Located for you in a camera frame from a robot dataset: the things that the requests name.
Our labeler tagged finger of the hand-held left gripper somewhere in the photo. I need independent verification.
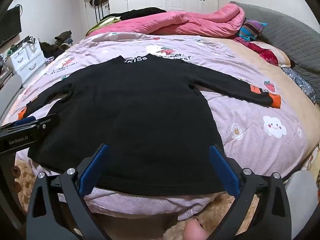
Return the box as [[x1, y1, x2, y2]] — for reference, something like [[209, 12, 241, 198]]
[[32, 113, 60, 141], [11, 116, 36, 128]]

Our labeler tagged tan fuzzy rug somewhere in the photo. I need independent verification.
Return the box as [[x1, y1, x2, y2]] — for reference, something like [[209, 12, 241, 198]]
[[10, 159, 260, 240]]

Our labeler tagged black cloth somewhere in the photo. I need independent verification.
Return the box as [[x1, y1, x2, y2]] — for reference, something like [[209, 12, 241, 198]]
[[101, 7, 167, 22]]

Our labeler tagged lavender strawberry print quilt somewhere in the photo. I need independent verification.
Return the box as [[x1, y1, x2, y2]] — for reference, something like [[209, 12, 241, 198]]
[[0, 31, 317, 222]]

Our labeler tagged white bed frame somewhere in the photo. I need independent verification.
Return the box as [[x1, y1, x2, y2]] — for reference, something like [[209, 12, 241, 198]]
[[285, 171, 318, 220]]

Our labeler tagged black long-sleeved sweater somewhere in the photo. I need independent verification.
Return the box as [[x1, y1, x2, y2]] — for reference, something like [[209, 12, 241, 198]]
[[18, 54, 282, 197]]

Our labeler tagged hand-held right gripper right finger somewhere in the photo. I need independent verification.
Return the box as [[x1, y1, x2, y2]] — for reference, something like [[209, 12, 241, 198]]
[[209, 144, 294, 240]]

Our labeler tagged colourful striped cloth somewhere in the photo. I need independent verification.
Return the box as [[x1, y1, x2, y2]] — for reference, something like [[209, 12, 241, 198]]
[[239, 19, 268, 42]]

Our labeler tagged grey quilted headboard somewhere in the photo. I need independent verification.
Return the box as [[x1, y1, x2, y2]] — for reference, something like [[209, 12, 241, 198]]
[[230, 1, 320, 90]]

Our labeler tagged black television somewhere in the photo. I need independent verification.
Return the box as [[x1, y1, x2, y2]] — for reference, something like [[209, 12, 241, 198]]
[[0, 6, 22, 48]]

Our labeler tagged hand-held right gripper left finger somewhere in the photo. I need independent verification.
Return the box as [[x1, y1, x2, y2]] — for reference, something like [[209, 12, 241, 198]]
[[25, 143, 110, 240]]

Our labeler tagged blue floral cloth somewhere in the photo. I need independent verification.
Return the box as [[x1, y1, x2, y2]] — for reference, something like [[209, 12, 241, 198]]
[[281, 67, 317, 103]]

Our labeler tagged beige bed sheet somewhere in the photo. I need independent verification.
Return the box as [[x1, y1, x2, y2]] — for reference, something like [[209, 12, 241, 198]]
[[207, 37, 320, 143]]

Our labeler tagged green cloth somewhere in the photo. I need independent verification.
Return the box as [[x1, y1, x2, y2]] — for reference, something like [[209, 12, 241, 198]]
[[86, 17, 122, 36]]

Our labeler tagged white drawer cabinet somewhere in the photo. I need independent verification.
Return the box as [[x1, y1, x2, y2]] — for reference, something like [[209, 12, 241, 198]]
[[5, 38, 47, 83]]

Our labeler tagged pile of dark clothes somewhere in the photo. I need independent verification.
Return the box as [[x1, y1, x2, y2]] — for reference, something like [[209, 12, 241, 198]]
[[40, 30, 73, 58]]

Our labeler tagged person's bare foot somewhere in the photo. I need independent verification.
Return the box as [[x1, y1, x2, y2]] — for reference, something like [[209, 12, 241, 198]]
[[183, 219, 209, 240]]

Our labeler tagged red cloth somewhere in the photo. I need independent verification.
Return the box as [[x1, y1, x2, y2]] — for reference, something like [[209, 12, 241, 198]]
[[234, 36, 279, 67]]

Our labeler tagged pink duvet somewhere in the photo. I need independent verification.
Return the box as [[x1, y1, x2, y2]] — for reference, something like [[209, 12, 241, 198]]
[[86, 2, 247, 38]]

